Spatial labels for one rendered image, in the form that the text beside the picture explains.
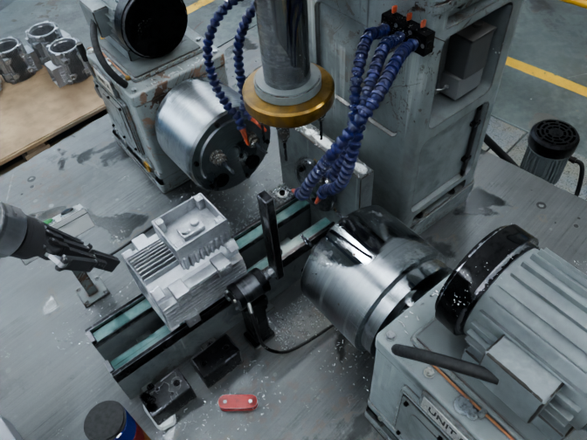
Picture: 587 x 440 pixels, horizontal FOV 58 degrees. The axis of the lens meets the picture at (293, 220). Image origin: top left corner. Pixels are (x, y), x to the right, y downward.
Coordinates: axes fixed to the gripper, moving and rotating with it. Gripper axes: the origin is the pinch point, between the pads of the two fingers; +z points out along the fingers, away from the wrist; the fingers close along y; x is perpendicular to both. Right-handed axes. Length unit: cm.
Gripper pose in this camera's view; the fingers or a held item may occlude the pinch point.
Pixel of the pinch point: (101, 260)
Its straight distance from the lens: 114.0
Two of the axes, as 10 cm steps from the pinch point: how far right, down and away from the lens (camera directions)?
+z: 4.4, 2.9, 8.5
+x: -6.4, 7.6, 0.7
